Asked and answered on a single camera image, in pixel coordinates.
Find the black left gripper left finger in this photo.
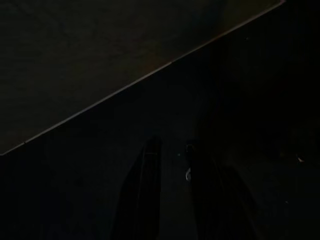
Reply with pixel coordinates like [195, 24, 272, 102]
[112, 136, 164, 240]

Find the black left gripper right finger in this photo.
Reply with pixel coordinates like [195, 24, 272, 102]
[185, 143, 234, 240]

